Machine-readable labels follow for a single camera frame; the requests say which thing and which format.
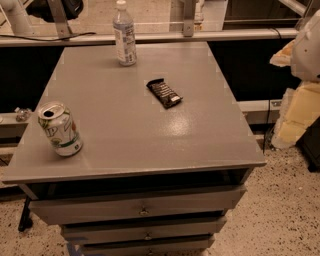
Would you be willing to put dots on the top grey drawer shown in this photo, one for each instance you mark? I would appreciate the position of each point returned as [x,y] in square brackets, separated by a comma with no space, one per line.
[137,205]

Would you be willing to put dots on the clear plastic water bottle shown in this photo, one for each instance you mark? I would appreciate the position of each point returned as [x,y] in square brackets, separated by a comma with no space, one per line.
[123,26]

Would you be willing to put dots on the bottom grey drawer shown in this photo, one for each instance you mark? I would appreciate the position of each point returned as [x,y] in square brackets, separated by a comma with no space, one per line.
[148,248]

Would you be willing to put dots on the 7up soda can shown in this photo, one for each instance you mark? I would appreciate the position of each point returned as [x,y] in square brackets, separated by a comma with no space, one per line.
[56,120]

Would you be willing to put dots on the metal bracket centre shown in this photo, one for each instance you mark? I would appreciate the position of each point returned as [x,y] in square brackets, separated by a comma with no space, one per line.
[188,17]

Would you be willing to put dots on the grey metal rail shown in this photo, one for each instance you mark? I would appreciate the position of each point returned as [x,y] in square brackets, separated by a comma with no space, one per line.
[99,39]

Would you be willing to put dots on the black snack bar wrapper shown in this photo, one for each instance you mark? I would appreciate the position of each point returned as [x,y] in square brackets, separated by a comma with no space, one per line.
[164,94]

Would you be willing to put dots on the grey drawer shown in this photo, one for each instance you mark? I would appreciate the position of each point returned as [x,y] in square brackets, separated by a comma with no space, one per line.
[148,248]
[145,230]
[137,205]

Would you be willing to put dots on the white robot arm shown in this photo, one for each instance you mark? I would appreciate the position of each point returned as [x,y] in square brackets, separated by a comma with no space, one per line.
[305,58]

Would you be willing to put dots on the grey drawer cabinet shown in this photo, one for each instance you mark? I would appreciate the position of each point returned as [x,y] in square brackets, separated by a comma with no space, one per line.
[132,144]

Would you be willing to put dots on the small crumpled clear object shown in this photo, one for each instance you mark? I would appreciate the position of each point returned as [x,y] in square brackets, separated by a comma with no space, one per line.
[22,115]

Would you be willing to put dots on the metal bracket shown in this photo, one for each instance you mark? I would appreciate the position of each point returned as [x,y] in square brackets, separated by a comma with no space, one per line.
[60,19]
[188,17]

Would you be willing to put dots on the metal bracket left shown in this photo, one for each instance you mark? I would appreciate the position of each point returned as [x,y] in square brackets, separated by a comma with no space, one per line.
[60,19]

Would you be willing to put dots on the middle grey drawer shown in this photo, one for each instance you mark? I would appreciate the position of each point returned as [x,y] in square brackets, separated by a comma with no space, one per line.
[145,230]

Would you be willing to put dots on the black table leg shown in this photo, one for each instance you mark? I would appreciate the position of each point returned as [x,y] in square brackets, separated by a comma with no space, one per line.
[25,220]

